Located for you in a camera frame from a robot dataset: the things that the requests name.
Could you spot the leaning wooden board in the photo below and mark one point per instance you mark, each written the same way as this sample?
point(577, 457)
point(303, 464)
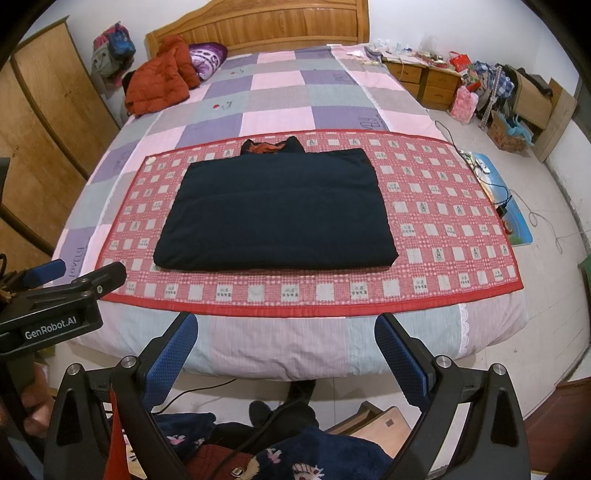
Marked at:
point(558, 120)

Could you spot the red cloth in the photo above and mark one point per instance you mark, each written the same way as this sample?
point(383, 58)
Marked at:
point(121, 443)

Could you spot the person's left hand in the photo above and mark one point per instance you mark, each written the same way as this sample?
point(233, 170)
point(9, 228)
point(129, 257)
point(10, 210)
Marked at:
point(39, 401)

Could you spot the pink plastic bag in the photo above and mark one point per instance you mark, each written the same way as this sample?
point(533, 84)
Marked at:
point(463, 105)

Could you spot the pink purple checkered bed sheet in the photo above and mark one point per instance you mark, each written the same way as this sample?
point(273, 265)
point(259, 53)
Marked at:
point(286, 92)

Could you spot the cardboard box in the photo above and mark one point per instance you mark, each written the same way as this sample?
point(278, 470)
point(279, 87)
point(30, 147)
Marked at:
point(505, 134)

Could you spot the red patterned blanket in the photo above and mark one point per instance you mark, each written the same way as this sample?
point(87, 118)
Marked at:
point(438, 221)

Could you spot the wooden nightstand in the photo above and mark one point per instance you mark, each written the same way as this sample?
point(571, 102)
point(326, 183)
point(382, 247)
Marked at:
point(429, 83)

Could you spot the navy floral fleece clothing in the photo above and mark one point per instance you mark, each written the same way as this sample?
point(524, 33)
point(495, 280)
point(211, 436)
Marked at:
point(323, 457)

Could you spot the purple patterned pillow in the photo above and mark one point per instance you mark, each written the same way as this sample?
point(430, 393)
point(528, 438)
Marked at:
point(207, 59)

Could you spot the red gift box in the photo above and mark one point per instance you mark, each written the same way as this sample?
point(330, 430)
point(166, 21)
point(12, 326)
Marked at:
point(459, 62)

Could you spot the orange-red puffer jacket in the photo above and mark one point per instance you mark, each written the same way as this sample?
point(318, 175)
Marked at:
point(157, 81)

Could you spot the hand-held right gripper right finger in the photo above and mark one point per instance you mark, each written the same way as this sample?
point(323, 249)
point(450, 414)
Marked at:
point(401, 360)

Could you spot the hanging bags on wall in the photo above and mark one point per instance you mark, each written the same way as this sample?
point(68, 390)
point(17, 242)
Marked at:
point(111, 53)

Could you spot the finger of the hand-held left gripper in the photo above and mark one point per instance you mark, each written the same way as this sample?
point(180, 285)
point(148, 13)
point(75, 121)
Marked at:
point(99, 277)
point(44, 272)

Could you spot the dark navy coat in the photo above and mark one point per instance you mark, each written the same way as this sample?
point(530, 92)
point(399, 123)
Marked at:
point(277, 212)

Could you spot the wooden bed headboard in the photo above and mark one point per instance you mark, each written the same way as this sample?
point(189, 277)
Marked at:
point(258, 25)

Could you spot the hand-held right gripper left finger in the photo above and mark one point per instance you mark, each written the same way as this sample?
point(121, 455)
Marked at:
point(173, 355)

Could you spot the pile of plaid clothes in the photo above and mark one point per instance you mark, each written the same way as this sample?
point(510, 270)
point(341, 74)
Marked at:
point(491, 85)

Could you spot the blue floor mat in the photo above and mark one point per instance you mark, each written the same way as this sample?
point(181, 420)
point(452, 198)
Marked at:
point(512, 207)

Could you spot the wooden stool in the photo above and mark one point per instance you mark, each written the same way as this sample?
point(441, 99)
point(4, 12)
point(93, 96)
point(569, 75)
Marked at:
point(374, 427)

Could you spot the wooden wardrobe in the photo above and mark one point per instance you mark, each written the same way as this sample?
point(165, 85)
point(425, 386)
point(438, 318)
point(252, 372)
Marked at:
point(46, 138)

